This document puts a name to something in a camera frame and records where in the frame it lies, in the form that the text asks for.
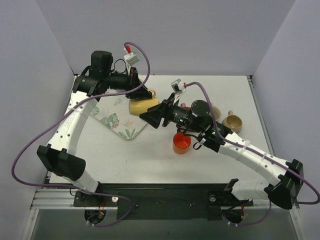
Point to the floral serving tray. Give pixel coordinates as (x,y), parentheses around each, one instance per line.
(113,113)

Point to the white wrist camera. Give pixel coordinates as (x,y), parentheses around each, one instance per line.
(179,89)
(131,58)

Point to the orange mug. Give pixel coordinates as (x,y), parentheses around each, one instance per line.
(181,143)

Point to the yellow squat mug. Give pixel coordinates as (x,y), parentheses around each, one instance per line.
(137,107)

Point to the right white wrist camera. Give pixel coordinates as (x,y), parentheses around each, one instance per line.
(179,89)

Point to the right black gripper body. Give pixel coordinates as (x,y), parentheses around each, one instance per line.
(165,113)

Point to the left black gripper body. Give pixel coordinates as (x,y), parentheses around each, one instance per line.
(133,80)

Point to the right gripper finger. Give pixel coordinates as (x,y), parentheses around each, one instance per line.
(152,118)
(158,109)

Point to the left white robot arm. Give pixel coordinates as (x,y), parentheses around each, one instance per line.
(96,81)

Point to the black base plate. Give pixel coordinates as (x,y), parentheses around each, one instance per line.
(163,201)

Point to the pink mug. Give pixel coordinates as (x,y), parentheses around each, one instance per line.
(184,106)

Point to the cream floral tall mug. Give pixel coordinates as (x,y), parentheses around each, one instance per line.
(217,113)

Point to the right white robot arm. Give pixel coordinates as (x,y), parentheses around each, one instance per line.
(281,179)

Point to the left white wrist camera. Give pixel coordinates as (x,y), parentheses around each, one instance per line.
(131,58)

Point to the beige round mug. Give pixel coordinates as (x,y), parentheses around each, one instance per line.
(233,122)

